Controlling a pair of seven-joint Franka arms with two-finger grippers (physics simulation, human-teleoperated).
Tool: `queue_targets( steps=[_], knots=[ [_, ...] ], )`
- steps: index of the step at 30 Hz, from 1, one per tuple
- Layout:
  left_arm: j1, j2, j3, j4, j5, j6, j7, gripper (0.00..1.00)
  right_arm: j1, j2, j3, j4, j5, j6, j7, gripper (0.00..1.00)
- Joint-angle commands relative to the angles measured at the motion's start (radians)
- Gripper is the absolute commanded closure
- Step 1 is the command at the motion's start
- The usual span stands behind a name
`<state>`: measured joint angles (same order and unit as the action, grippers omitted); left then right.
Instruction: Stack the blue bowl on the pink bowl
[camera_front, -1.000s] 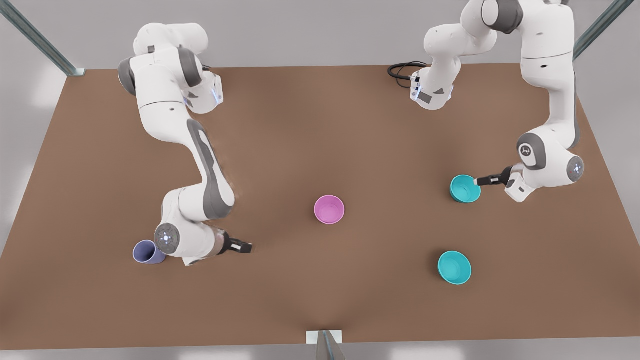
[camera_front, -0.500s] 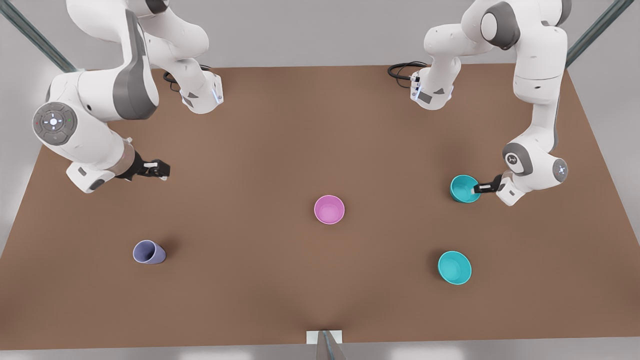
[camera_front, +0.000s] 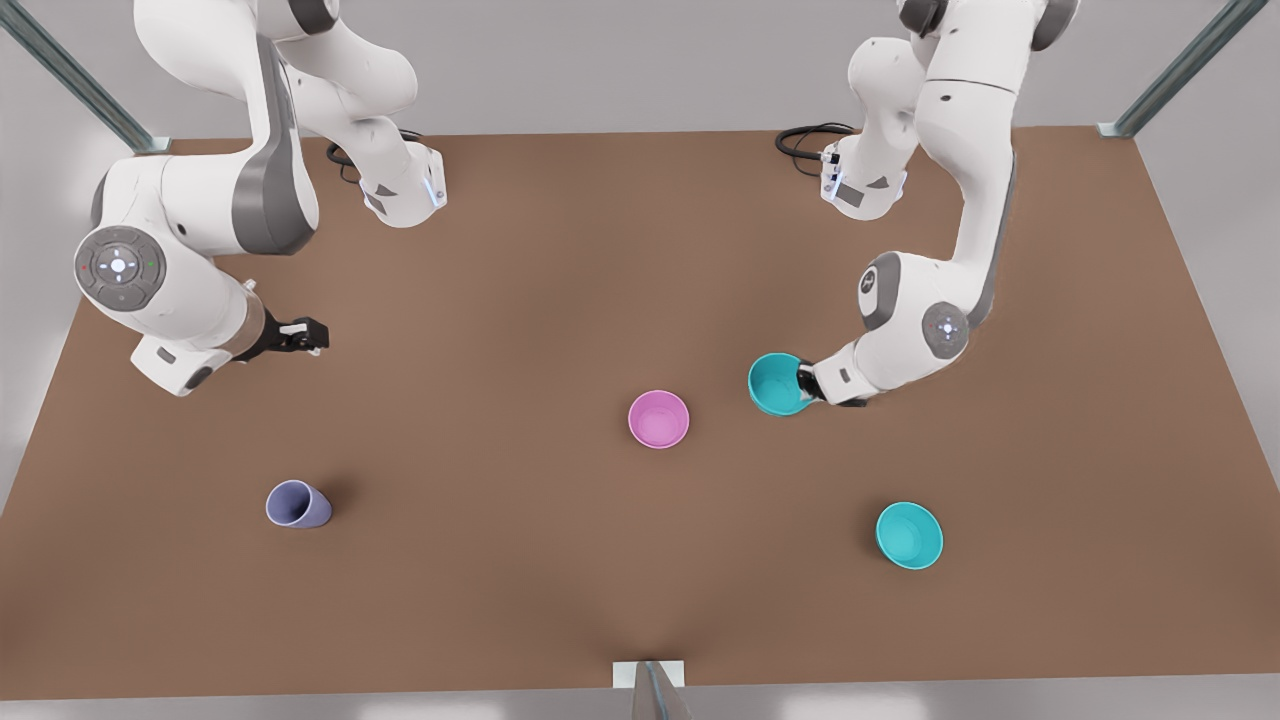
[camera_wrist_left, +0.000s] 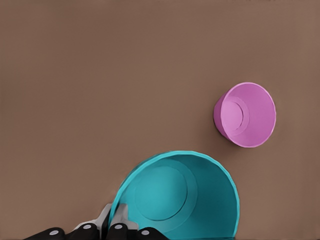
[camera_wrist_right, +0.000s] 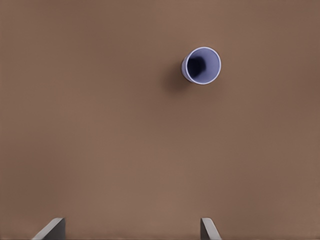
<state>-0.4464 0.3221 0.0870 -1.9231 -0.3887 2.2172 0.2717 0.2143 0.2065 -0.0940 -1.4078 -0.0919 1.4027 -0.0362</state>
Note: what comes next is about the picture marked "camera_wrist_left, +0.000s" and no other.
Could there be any pink bowl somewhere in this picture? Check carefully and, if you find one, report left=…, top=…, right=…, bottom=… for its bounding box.
left=213, top=82, right=277, bottom=148

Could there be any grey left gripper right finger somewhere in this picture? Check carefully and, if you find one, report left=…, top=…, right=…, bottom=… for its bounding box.
left=106, top=203, right=140, bottom=240

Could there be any blue bowl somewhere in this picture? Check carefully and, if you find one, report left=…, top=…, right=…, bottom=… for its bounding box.
left=107, top=150, right=241, bottom=239

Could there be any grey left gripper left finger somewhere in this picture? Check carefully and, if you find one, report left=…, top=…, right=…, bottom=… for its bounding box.
left=66, top=203, right=113, bottom=240

